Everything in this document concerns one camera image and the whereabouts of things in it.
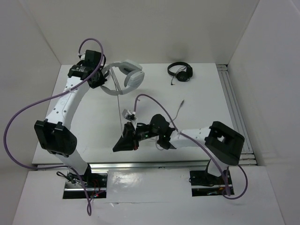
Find black headphones right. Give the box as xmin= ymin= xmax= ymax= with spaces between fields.
xmin=167 ymin=61 xmax=193 ymax=85

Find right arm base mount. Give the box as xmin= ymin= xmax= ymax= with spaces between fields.
xmin=188 ymin=170 xmax=226 ymax=197

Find grey headphone cable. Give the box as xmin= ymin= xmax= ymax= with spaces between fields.
xmin=110 ymin=65 xmax=186 ymax=151

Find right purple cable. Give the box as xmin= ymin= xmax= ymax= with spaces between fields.
xmin=134 ymin=94 xmax=249 ymax=200

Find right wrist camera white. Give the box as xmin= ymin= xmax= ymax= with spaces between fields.
xmin=121 ymin=109 xmax=137 ymax=128

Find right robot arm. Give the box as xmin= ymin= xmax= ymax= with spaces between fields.
xmin=112 ymin=114 xmax=245 ymax=184

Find purple cable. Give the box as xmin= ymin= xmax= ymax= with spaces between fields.
xmin=4 ymin=38 xmax=105 ymax=217
xmin=134 ymin=94 xmax=249 ymax=200

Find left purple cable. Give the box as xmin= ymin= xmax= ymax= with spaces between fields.
xmin=4 ymin=38 xmax=105 ymax=217

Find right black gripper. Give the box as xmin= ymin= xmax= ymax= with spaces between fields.
xmin=113 ymin=121 xmax=161 ymax=152

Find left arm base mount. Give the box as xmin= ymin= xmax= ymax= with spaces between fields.
xmin=56 ymin=166 xmax=108 ymax=199

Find white grey headphones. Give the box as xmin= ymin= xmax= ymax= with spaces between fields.
xmin=100 ymin=60 xmax=145 ymax=96

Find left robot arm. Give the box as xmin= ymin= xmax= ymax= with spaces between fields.
xmin=34 ymin=50 xmax=106 ymax=187

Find aluminium rail front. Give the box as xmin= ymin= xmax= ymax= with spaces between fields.
xmin=33 ymin=155 xmax=258 ymax=169

